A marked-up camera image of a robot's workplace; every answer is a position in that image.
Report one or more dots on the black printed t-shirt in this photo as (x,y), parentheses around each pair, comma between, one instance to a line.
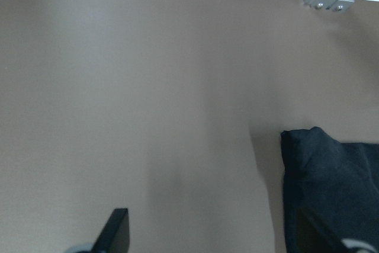
(337,181)

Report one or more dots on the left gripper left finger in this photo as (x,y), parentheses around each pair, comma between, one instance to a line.
(114,236)

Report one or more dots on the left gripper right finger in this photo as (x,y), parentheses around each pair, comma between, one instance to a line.
(313,235)

